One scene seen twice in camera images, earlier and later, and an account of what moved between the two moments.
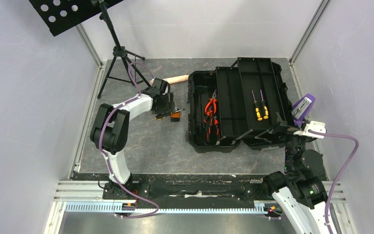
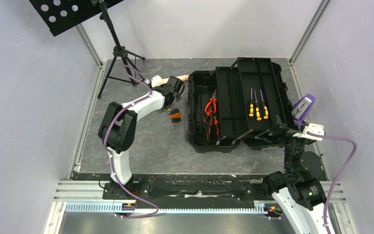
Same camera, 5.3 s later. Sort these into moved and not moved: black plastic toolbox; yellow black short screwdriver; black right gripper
Moved: yellow black short screwdriver
Not moved: black right gripper; black plastic toolbox
